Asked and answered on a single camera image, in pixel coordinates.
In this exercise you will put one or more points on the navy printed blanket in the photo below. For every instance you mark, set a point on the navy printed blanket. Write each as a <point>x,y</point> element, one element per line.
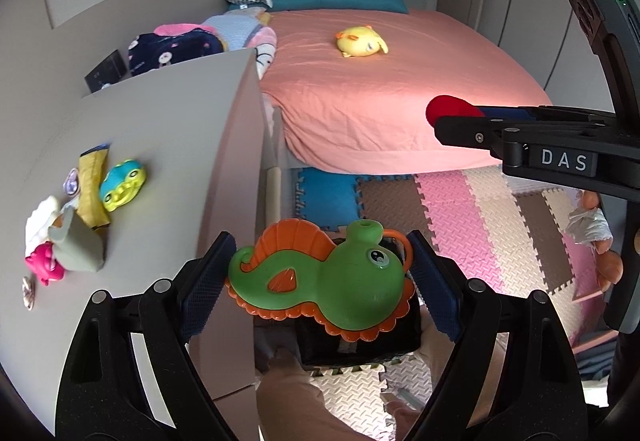
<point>170,48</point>

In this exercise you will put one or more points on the green orange seahorse toy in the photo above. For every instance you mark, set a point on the green orange seahorse toy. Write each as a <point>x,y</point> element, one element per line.
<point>320,281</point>

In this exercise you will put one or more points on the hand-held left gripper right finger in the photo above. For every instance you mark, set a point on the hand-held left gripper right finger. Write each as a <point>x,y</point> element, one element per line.
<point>440,291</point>

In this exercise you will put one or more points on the white toy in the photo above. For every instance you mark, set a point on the white toy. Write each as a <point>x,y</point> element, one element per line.
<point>41,218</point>

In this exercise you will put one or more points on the person's right hand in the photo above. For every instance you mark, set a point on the person's right hand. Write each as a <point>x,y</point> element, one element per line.
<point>609,266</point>

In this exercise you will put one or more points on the person's leg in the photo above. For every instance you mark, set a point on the person's leg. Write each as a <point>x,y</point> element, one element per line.
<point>295,401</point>

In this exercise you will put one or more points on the light blue blanket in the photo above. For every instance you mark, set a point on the light blue blanket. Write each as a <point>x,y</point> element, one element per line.
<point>235,28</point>

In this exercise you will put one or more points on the foam puzzle floor mat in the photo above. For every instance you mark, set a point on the foam puzzle floor mat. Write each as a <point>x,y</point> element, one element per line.
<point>475,221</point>

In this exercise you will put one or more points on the grey plastic strip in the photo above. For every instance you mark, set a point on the grey plastic strip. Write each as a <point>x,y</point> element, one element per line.
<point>406,398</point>

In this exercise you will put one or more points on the person's foot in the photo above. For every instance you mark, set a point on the person's foot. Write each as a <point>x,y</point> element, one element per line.
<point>405,421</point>

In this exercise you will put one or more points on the small round badge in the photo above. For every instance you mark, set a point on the small round badge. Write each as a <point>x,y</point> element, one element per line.
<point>27,293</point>

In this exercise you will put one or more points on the pink fleece cloth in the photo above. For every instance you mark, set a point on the pink fleece cloth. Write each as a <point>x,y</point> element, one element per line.
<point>175,28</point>

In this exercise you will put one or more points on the grey soft cup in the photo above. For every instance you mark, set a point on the grey soft cup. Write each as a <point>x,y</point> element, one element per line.
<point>80,248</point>

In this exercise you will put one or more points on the grey cabinet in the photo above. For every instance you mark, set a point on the grey cabinet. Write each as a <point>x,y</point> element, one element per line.
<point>175,121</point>

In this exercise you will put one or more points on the white padded post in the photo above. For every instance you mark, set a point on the white padded post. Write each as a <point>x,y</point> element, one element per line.
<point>273,196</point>

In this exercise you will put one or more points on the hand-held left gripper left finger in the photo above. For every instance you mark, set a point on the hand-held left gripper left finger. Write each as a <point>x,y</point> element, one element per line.
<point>210,281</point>

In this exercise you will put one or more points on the black bin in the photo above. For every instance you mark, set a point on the black bin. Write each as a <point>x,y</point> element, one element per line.
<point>360,351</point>

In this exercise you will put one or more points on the pink toy figure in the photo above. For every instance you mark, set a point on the pink toy figure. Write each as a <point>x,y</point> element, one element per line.
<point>44,265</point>

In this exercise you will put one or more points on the pink white cartoon blanket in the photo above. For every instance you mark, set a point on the pink white cartoon blanket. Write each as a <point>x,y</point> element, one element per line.
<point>266,53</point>

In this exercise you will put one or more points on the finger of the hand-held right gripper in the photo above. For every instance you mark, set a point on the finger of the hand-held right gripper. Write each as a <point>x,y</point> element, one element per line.
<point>470,136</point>
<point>505,112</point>

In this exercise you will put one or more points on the yellow plush toy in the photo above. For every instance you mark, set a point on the yellow plush toy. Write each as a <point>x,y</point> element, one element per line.
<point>361,41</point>

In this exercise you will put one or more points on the red round object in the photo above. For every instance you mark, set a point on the red round object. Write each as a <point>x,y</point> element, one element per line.
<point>450,110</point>

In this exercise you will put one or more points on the bed with pink sheet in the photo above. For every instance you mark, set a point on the bed with pink sheet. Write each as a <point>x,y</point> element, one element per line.
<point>400,96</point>

